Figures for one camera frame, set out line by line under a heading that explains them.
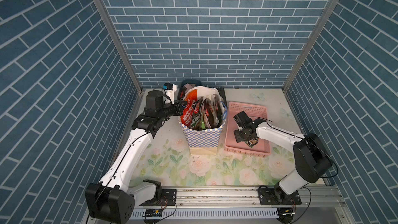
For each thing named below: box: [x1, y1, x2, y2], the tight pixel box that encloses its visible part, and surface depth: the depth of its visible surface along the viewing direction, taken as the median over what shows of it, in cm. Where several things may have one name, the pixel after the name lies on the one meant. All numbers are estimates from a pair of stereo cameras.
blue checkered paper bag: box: [178, 121, 226, 156], surface depth 76 cm
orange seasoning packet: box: [179, 89, 198, 127], surface depth 86 cm
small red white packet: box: [202, 98, 217, 129], surface depth 81 cm
